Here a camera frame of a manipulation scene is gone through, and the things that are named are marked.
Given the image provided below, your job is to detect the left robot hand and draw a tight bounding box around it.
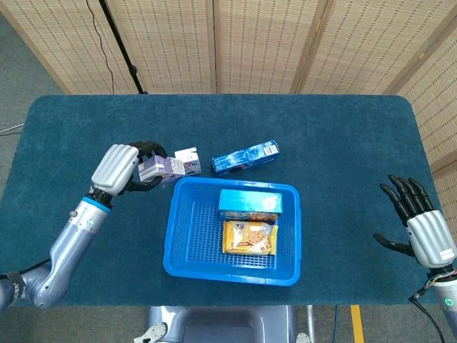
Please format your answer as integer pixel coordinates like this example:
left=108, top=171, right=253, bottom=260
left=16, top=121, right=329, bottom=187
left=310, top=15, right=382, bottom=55
left=91, top=141, right=168, bottom=197

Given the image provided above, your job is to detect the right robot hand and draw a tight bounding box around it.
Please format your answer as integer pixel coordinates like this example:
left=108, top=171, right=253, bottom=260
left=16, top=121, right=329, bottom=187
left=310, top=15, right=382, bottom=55
left=373, top=174, right=457, bottom=269

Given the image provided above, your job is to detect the purple milk carton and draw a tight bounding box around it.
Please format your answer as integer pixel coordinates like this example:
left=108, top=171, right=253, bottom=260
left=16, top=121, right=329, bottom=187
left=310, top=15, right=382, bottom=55
left=138, top=155, right=186, bottom=183

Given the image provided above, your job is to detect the white milk carton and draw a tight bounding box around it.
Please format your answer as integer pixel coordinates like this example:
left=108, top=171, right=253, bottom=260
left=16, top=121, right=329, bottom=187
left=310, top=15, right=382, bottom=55
left=174, top=146, right=203, bottom=177

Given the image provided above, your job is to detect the long dark blue box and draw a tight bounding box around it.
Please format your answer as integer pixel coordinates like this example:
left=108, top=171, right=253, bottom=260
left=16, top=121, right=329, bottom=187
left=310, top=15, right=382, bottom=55
left=211, top=139, right=281, bottom=177

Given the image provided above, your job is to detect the light blue box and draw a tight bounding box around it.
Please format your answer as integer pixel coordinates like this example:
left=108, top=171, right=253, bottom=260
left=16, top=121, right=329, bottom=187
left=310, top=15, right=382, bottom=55
left=218, top=189, right=283, bottom=223

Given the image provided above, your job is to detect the yellow cracker snack pack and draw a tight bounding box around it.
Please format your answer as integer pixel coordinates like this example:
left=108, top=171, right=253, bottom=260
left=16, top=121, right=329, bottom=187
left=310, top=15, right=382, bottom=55
left=221, top=219, right=279, bottom=256

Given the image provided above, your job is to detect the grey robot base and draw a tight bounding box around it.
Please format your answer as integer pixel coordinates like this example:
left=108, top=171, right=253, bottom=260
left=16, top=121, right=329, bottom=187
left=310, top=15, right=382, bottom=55
left=134, top=305, right=315, bottom=343

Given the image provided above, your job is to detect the blue perforated plastic basket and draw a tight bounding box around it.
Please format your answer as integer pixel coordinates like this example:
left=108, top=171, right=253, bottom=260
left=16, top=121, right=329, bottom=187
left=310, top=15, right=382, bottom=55
left=162, top=176, right=301, bottom=287

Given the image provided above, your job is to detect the teal table cloth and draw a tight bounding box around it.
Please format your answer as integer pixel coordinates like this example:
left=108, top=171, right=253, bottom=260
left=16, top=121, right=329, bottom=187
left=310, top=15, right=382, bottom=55
left=0, top=94, right=440, bottom=307

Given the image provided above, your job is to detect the black tripod pole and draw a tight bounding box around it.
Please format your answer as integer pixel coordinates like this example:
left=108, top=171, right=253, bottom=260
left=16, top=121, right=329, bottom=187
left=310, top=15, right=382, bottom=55
left=98, top=0, right=149, bottom=96

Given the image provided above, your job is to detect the yellow floor tape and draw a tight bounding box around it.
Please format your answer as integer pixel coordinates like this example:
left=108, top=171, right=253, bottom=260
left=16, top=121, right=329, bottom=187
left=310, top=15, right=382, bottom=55
left=350, top=304, right=365, bottom=343

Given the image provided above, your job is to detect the bamboo folding screen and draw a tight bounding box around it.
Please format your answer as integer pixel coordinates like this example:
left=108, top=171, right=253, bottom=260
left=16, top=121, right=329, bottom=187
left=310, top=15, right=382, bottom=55
left=383, top=21, right=457, bottom=222
left=0, top=0, right=457, bottom=96

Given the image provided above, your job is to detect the white table leg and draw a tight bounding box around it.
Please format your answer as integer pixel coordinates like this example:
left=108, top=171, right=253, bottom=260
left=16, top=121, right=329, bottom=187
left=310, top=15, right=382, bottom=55
left=306, top=305, right=317, bottom=340

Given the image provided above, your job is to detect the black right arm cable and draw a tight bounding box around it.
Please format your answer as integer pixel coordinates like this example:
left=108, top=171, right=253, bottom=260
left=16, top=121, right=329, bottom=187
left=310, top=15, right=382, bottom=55
left=408, top=291, right=453, bottom=343

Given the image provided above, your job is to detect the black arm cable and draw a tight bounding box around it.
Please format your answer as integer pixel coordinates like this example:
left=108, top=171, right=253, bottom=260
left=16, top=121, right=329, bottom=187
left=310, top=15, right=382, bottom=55
left=408, top=291, right=453, bottom=343
left=0, top=259, right=51, bottom=278

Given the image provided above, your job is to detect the thin black hanging cable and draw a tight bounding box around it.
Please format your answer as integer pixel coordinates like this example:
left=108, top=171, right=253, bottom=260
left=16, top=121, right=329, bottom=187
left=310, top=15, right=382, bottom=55
left=85, top=0, right=116, bottom=95

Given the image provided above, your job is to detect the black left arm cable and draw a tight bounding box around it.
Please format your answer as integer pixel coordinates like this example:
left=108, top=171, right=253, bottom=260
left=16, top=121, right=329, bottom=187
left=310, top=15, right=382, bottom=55
left=0, top=259, right=51, bottom=278

